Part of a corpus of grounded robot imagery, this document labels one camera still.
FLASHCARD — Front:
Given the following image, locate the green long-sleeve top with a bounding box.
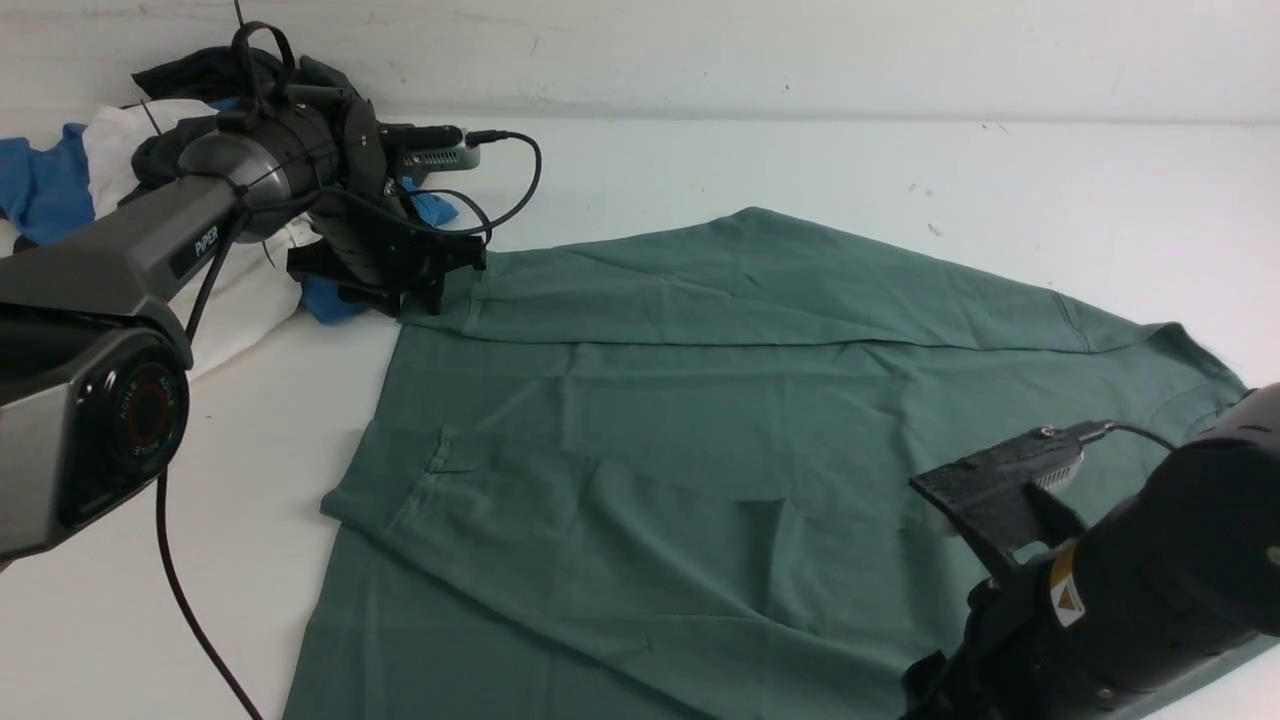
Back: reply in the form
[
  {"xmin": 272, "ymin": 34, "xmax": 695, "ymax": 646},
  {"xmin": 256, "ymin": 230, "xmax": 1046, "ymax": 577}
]
[{"xmin": 284, "ymin": 208, "xmax": 1245, "ymax": 719}]

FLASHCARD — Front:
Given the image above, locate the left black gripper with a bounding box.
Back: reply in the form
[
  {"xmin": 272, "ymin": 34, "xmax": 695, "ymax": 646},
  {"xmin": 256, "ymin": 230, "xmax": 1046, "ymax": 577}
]
[{"xmin": 287, "ymin": 186, "xmax": 488, "ymax": 316}]

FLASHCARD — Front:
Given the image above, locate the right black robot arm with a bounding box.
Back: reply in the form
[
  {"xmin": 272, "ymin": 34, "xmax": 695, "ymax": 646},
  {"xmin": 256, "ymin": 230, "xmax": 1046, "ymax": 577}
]
[{"xmin": 902, "ymin": 386, "xmax": 1279, "ymax": 719}]

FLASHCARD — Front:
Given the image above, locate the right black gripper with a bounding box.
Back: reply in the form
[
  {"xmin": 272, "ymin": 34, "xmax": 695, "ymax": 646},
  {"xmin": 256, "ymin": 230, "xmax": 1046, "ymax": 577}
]
[{"xmin": 902, "ymin": 577, "xmax": 1242, "ymax": 719}]

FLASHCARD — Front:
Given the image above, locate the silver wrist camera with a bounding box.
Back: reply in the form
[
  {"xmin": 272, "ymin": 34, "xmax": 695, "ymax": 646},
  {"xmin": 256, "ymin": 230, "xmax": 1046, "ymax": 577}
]
[
  {"xmin": 908, "ymin": 429, "xmax": 1084, "ymax": 552},
  {"xmin": 379, "ymin": 123, "xmax": 481, "ymax": 174}
]

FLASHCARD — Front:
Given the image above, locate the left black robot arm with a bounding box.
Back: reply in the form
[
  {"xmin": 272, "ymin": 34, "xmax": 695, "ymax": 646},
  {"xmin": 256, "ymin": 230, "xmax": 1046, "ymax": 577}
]
[{"xmin": 1, "ymin": 88, "xmax": 492, "ymax": 564}]

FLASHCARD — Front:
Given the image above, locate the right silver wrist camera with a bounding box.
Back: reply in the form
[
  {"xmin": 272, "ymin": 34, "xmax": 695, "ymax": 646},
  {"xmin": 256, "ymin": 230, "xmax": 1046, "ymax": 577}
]
[{"xmin": 908, "ymin": 429, "xmax": 1084, "ymax": 552}]

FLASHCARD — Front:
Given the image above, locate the blue garment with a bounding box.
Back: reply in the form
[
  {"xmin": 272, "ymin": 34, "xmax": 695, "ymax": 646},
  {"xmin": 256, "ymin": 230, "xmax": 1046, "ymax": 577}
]
[{"xmin": 0, "ymin": 95, "xmax": 461, "ymax": 327}]

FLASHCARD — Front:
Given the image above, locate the dark grey garment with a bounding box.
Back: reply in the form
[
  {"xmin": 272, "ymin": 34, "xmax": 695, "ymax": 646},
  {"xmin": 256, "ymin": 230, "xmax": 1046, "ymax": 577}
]
[{"xmin": 131, "ymin": 46, "xmax": 356, "ymax": 196}]

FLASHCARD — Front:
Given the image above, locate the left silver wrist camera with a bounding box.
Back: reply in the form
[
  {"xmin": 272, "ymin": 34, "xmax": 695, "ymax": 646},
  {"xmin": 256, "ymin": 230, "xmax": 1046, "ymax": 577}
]
[{"xmin": 379, "ymin": 123, "xmax": 481, "ymax": 174}]

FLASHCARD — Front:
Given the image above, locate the white garment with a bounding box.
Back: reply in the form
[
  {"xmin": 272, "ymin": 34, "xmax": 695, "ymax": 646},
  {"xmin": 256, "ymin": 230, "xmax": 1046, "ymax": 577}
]
[{"xmin": 0, "ymin": 97, "xmax": 323, "ymax": 383}]

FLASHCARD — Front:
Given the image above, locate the left black camera cable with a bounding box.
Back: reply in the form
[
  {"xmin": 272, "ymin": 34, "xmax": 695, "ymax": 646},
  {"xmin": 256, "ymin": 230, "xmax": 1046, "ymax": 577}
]
[{"xmin": 152, "ymin": 0, "xmax": 543, "ymax": 720}]

